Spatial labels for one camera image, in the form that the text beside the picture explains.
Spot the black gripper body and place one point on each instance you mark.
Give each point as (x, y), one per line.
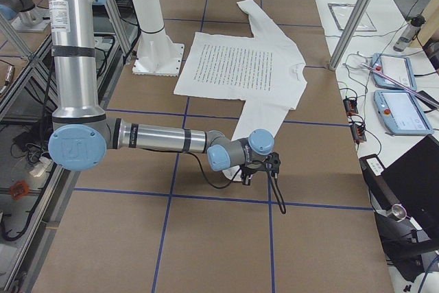
(249, 171)

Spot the white long-sleeve printed shirt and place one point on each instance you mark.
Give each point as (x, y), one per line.
(265, 71)

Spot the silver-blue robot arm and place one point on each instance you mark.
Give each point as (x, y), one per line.
(24, 15)
(83, 133)

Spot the black laptop computer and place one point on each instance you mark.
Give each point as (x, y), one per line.
(407, 192)

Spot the lower blue teach pendant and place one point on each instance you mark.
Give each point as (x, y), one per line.
(401, 114)

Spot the blue teach pendant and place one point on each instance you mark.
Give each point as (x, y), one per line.
(401, 114)
(399, 68)

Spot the upper blue teach pendant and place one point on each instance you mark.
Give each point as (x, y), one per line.
(399, 68)

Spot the clear water bottle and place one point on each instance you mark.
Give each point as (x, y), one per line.
(409, 34)

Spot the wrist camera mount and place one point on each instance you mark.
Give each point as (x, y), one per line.
(273, 163)

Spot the white central pedestal column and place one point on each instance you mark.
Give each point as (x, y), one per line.
(156, 53)

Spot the aluminium side rack frame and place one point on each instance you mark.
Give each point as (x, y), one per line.
(30, 205)

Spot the aluminium frame post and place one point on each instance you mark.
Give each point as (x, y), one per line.
(347, 34)

